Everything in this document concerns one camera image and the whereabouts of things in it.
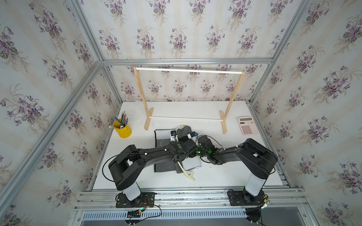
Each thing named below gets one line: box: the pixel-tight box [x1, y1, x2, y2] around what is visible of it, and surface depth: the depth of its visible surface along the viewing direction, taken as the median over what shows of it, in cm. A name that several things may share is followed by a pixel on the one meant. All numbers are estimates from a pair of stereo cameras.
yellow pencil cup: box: [112, 120, 132, 139], surface depth 95 cm
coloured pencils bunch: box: [108, 110, 130, 130], surface depth 95 cm
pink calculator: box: [237, 115, 258, 136], surface depth 104 cm
